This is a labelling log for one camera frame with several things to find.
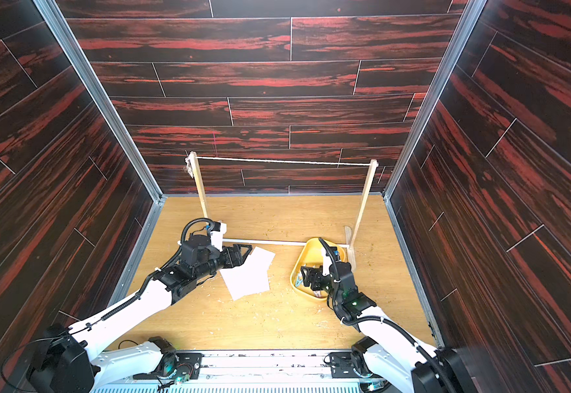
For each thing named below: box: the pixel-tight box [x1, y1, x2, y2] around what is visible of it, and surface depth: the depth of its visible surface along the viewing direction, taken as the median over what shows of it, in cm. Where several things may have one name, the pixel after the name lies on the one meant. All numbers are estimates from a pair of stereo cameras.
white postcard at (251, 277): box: [219, 248, 276, 301], surface depth 93 cm
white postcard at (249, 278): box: [219, 257, 275, 302], surface depth 93 cm
